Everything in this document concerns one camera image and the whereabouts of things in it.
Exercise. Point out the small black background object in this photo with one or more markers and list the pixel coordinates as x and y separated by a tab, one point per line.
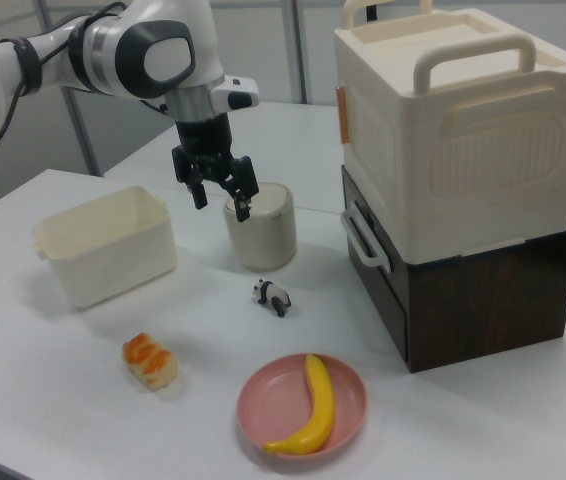
370	11

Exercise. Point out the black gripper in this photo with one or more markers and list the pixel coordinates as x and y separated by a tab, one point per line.
205	140

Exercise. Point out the dark wooden drawer cabinet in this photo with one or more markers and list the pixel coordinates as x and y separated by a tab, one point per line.
483	310

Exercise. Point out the toy shrimp sushi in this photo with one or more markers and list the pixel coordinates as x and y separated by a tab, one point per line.
153	362

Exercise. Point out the yellow toy banana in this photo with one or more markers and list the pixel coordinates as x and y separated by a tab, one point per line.
322	400

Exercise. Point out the toy panda figure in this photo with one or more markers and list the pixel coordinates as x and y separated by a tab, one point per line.
274	295

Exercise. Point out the pink plastic plate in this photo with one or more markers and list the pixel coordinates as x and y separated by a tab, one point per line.
283	400

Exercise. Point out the small cream lidded trash can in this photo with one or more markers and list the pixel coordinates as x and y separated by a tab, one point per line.
263	240

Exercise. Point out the cream plastic box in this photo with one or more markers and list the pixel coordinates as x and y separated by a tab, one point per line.
113	260

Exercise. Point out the large cream storage box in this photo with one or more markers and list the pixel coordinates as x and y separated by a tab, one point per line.
463	175

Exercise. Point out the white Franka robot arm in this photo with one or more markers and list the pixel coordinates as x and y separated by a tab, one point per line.
163	60

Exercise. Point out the grey metal post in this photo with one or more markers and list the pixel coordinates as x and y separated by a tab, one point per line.
84	137

